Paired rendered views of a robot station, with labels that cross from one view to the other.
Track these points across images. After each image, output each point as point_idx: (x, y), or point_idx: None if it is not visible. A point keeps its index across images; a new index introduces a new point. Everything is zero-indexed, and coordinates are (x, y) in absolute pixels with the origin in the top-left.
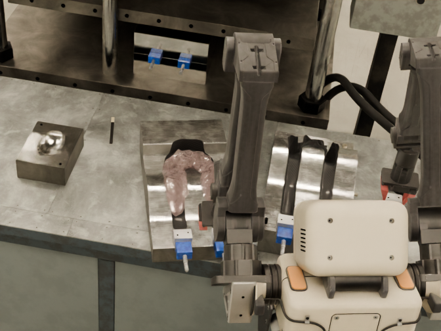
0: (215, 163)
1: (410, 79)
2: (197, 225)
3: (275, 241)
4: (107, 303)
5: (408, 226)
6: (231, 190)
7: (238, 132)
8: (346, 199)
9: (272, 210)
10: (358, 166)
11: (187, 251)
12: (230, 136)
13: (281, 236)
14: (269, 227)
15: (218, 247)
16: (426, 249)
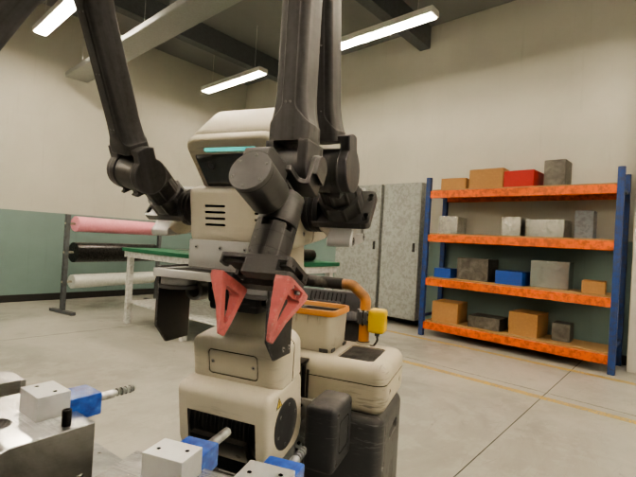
0: (273, 164)
1: (8, 11)
2: None
3: (100, 408)
4: None
5: (149, 180)
6: (340, 116)
7: (338, 33)
8: (233, 126)
9: (2, 439)
10: None
11: (279, 459)
12: (317, 57)
13: (96, 390)
14: (75, 418)
15: (207, 446)
16: (172, 180)
